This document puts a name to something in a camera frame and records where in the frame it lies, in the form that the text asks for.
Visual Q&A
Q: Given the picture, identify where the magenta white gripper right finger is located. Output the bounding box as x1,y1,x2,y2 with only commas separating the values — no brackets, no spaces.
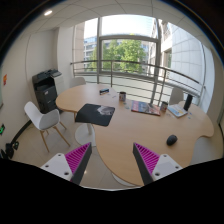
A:
133,143,182,185

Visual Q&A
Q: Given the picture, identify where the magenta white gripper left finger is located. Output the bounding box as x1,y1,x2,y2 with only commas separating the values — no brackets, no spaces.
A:
42,143,92,185

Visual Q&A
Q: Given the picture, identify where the black mouse pad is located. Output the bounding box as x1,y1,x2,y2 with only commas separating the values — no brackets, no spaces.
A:
75,104,115,126

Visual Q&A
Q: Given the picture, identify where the white chair with wooden legs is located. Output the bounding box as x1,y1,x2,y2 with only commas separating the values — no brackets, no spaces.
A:
24,101,69,149

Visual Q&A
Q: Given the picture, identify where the light blue booklet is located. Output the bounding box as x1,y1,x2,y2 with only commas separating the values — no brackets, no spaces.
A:
168,104,187,118

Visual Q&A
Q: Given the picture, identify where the black device on floor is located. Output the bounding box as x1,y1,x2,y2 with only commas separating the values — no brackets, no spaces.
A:
0,141,19,159

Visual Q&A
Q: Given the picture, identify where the black upright speaker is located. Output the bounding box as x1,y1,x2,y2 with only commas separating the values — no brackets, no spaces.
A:
183,94,193,111

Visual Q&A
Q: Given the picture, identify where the white chair behind table right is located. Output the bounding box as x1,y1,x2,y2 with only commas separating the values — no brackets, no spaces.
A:
169,87,184,105

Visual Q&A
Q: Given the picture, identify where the white chair behind table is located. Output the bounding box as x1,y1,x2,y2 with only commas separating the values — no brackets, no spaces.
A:
70,77,86,88
169,87,184,105

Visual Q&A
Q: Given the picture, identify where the dark printed mug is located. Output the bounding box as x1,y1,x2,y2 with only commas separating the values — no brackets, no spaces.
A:
119,91,126,102

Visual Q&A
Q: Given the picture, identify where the metal balcony railing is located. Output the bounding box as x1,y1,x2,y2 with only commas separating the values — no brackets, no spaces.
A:
71,59,203,105

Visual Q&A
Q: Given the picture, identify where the small black box on table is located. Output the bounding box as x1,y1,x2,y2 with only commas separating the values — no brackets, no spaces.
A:
99,88,109,95

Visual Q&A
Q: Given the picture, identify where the white chair behind table left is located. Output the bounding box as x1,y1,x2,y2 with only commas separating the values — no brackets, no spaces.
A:
70,77,86,88

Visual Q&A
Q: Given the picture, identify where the black office printer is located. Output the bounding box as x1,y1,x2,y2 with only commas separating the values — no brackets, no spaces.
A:
32,69,61,113

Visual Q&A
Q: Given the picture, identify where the round ceiling light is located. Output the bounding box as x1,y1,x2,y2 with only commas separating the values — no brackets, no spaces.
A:
44,10,52,16

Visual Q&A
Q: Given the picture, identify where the white table pedestal base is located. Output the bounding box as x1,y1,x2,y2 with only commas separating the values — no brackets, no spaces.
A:
75,123,96,147

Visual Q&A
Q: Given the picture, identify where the orange wall sign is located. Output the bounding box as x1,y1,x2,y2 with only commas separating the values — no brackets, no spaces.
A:
3,74,7,85

